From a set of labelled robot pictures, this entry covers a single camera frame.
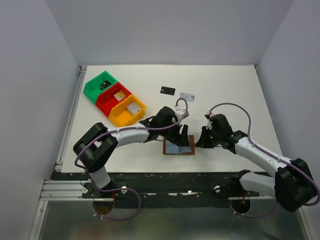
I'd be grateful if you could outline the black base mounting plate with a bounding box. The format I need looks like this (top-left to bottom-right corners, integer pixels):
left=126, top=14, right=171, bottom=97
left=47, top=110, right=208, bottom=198
left=51, top=171, right=276, bottom=215

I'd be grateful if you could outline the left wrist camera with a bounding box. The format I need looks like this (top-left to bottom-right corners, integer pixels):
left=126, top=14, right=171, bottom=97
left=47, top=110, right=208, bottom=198
left=175, top=105, right=189, bottom=122

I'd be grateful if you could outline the aluminium rail frame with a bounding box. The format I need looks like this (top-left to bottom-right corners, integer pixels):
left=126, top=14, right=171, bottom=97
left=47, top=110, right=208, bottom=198
left=27, top=65, right=88, bottom=240

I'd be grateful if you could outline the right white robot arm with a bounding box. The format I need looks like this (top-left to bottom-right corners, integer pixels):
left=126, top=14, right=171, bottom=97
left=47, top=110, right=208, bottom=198
left=196, top=114, right=319, bottom=212

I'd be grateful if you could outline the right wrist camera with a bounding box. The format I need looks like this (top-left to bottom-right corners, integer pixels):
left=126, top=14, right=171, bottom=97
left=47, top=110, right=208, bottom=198
left=204, top=111, right=214, bottom=130

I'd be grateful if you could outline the black card in green bin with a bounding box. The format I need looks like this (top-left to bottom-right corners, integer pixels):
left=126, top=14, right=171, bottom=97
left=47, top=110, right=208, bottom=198
left=100, top=80, right=112, bottom=91

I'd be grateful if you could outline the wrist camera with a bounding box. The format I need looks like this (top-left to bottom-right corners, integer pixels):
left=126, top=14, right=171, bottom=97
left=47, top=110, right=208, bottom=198
left=175, top=105, right=189, bottom=122
left=204, top=111, right=214, bottom=130

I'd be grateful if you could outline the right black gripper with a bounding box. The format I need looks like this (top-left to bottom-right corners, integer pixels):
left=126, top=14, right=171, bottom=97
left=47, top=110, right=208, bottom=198
left=196, top=125, right=222, bottom=148

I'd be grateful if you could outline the brown leather card holder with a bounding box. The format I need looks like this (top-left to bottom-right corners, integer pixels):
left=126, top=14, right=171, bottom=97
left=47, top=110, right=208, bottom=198
left=162, top=135, right=195, bottom=156

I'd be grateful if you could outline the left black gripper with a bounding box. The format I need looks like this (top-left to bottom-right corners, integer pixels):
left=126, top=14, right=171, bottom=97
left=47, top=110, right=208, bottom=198
left=159, top=119, right=190, bottom=148

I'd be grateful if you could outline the yellow plastic bin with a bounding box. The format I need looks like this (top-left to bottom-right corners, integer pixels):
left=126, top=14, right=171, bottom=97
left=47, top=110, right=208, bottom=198
left=108, top=94, right=147, bottom=127

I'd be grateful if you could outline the silver card in yellow bin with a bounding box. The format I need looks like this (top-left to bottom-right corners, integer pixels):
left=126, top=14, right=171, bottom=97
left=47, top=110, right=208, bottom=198
left=126, top=101, right=141, bottom=116

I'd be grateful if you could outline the red plastic bin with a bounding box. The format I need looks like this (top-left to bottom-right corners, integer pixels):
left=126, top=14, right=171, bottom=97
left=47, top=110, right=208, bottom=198
left=95, top=82, right=132, bottom=118

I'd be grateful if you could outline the silver VIP credit card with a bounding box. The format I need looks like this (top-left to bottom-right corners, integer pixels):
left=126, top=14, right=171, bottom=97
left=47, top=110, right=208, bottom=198
left=180, top=92, right=195, bottom=102

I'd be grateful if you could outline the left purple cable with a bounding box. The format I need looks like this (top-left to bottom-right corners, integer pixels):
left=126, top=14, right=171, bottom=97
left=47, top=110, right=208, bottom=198
left=74, top=97, right=190, bottom=221

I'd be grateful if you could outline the green plastic bin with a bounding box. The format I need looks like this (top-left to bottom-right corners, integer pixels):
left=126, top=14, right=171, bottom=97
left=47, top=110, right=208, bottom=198
left=83, top=71, right=118, bottom=104

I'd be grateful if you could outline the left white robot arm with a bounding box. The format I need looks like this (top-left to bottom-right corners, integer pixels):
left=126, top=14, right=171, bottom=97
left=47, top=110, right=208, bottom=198
left=73, top=106, right=190, bottom=198

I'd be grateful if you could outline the black credit card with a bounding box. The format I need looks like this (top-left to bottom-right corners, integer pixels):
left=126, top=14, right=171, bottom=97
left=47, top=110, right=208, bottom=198
left=160, top=86, right=176, bottom=96

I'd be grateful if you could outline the gold card in red bin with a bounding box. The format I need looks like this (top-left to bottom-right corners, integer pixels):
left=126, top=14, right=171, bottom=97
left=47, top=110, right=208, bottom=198
left=113, top=91, right=126, bottom=102

